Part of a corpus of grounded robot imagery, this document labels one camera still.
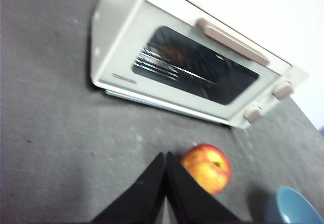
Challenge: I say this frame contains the beige oven temperature knob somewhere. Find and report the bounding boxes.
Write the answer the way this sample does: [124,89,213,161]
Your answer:
[272,80,295,101]

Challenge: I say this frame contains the oven door with beige handle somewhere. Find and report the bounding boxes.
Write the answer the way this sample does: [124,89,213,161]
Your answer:
[98,1,282,124]

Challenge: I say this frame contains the cream Toshiba toaster oven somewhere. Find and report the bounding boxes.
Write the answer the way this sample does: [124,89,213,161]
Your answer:
[89,0,310,130]

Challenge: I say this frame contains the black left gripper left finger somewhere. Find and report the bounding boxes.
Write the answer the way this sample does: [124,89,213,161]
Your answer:
[91,152,167,224]

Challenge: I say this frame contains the red yellow apple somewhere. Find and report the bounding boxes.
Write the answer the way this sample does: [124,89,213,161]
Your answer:
[180,143,232,196]

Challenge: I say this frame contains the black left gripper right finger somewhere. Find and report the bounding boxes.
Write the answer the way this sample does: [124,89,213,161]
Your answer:
[165,151,240,224]

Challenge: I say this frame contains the beige oven timer knob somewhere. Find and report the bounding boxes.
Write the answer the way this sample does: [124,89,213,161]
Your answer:
[242,105,263,124]

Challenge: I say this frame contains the blue ribbed bowl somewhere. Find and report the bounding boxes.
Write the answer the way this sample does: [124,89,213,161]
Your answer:
[264,185,324,224]

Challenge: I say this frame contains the metal wire oven rack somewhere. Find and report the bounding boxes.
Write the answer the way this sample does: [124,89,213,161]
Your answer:
[133,44,216,86]

